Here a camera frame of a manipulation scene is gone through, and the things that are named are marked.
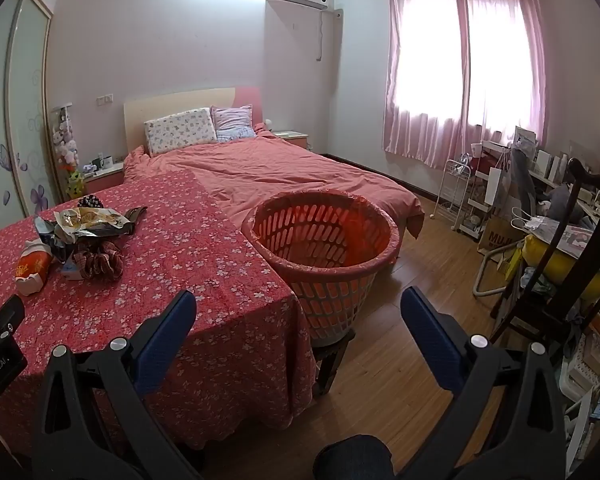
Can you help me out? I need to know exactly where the dark foil wrapper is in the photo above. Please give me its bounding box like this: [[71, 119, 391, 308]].
[[34, 216, 68, 261]]

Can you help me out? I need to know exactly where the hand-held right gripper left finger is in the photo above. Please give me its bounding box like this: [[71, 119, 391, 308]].
[[32, 289, 203, 480]]

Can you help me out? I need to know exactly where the white wire cart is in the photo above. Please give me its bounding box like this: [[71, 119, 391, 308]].
[[434, 157, 473, 223]]

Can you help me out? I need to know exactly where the silver yellow snack wrapper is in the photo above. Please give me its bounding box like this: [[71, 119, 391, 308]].
[[54, 206, 136, 238]]

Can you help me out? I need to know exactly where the plaid fabric scrunchie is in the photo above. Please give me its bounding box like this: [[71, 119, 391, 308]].
[[70, 239, 126, 281]]

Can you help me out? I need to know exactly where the yellow cushion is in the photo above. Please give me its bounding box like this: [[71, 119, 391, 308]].
[[522, 234, 600, 306]]

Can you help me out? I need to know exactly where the floral sliding wardrobe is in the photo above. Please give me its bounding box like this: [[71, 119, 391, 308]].
[[0, 0, 61, 241]]

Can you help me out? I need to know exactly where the clear tube of plush toys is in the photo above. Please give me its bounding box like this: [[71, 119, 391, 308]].
[[51, 103, 81, 173]]

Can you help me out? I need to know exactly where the beige wooden headboard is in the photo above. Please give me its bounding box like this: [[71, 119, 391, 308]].
[[123, 86, 263, 156]]

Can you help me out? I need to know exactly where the bed with pink duvet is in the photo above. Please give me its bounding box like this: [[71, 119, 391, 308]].
[[123, 132, 426, 271]]

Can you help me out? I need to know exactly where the red floral tablecloth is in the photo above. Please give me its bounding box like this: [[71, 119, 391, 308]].
[[0, 169, 317, 453]]

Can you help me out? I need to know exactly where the dark wooden chair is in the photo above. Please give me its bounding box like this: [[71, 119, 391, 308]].
[[490, 157, 600, 346]]

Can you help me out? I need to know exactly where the green yellow plush toy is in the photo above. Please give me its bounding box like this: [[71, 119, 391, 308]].
[[66, 167, 87, 197]]

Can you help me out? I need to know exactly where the pink curtain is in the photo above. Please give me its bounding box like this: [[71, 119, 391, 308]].
[[382, 0, 473, 170], [457, 0, 553, 158]]

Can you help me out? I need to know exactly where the white floral pillow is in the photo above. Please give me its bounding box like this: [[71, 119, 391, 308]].
[[144, 107, 219, 157]]

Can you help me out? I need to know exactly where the person's knee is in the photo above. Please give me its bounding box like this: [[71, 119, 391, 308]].
[[314, 435, 396, 480]]

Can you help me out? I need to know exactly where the brown paper bag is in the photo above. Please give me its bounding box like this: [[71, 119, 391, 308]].
[[477, 215, 523, 261]]

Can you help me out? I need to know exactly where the orange white packet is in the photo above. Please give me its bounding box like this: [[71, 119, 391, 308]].
[[16, 240, 55, 297]]

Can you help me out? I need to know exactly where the pink white nightstand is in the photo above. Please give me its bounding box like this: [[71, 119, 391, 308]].
[[272, 130, 311, 151], [82, 160, 127, 196]]

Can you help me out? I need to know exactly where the orange plastic laundry basket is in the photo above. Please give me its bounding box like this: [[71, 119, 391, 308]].
[[241, 189, 401, 346]]

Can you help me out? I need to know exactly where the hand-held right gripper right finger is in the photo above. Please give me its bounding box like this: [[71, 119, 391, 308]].
[[400, 286, 568, 480]]

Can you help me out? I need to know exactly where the white paper bag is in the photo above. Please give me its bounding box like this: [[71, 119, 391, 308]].
[[486, 167, 512, 208]]

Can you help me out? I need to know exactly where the pink striped pillow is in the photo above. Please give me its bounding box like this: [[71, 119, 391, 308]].
[[211, 105, 257, 142]]

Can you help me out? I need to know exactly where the dark wooden stool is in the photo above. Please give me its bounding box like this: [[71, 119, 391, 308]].
[[310, 330, 356, 397]]

